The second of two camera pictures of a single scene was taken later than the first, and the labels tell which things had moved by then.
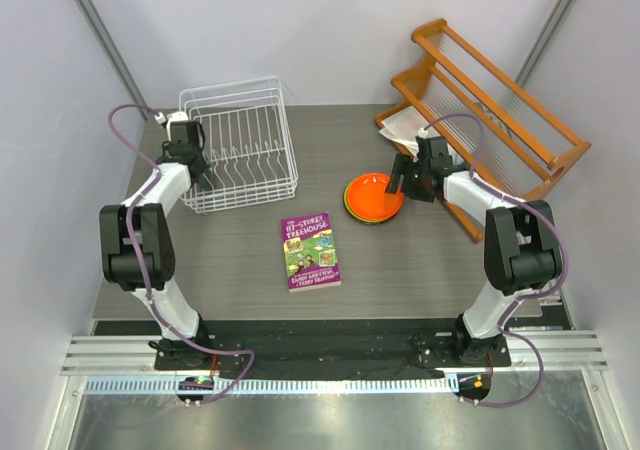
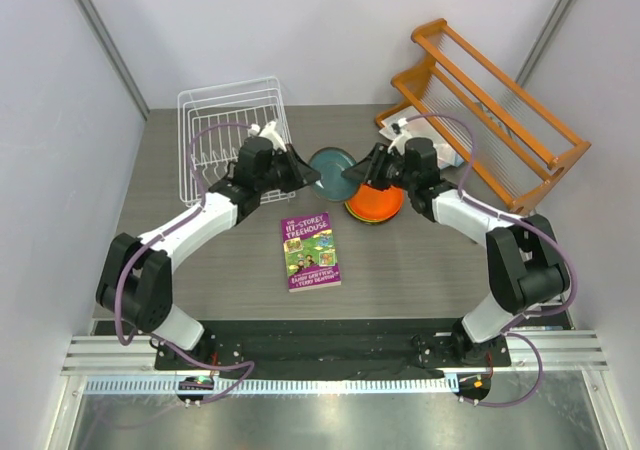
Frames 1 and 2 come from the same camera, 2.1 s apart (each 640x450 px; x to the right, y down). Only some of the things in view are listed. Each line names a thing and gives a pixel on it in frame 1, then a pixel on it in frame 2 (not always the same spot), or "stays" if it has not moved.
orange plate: (368, 198) stays
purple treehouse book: (309, 252) stays
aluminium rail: (565, 351) stays
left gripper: (204, 166) to (302, 173)
